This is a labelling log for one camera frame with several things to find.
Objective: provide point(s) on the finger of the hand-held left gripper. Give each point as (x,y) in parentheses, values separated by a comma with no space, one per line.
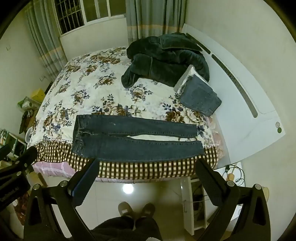
(26,158)

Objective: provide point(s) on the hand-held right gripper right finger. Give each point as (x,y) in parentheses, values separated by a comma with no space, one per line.
(209,180)

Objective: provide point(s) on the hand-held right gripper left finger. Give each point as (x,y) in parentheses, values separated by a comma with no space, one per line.
(86,179)

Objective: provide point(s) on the dark blue jeans pants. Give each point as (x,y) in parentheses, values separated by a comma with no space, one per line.
(138,148)

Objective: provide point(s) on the white storage shelf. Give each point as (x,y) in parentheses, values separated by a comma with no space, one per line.
(13,143)

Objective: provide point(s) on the pink striped bed sheet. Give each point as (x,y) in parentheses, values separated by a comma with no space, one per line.
(53,169)

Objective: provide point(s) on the white nightstand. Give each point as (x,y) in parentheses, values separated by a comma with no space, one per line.
(187,208)

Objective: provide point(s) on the person's legs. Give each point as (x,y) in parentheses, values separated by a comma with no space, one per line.
(124,229)

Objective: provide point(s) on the yellow box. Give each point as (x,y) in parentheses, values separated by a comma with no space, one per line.
(38,95)

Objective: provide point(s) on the white bed headboard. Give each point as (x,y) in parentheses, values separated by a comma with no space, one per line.
(233,111)

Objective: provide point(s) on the folded grey jeans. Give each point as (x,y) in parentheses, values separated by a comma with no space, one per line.
(199,95)

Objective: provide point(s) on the floral quilted bedspread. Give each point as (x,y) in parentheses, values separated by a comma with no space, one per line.
(92,92)

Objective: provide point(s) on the white pillow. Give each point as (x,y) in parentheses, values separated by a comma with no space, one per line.
(185,80)

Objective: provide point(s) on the grey striped curtain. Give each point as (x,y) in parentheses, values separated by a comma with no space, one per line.
(44,39)
(152,18)

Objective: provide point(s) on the dark green fleece jacket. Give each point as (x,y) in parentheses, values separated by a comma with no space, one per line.
(161,60)

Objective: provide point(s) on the barred window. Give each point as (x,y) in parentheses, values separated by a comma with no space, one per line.
(76,14)

